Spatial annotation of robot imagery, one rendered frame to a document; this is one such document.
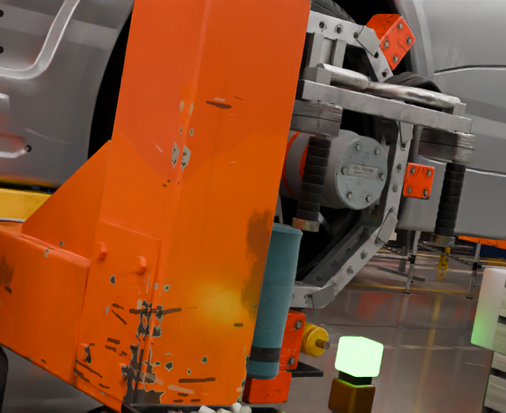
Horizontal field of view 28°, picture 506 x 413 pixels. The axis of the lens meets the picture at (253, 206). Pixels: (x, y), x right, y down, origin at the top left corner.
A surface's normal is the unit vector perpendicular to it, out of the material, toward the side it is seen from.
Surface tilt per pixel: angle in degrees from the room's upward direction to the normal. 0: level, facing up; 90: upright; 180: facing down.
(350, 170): 90
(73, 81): 90
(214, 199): 90
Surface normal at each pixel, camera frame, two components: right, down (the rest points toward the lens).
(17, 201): 0.63, 0.15
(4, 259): -0.76, -0.09
